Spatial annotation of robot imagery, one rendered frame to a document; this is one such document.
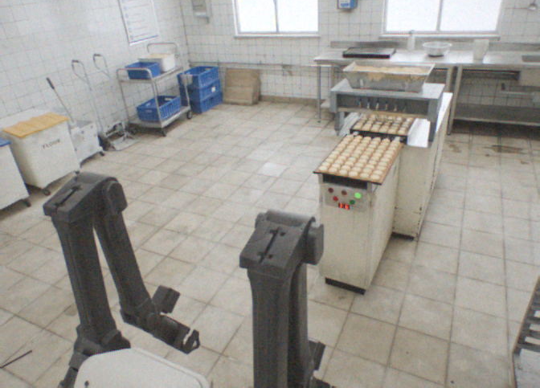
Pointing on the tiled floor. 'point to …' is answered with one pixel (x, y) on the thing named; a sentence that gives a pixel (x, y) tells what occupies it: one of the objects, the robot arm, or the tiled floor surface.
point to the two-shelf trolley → (155, 95)
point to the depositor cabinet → (411, 170)
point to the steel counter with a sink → (496, 52)
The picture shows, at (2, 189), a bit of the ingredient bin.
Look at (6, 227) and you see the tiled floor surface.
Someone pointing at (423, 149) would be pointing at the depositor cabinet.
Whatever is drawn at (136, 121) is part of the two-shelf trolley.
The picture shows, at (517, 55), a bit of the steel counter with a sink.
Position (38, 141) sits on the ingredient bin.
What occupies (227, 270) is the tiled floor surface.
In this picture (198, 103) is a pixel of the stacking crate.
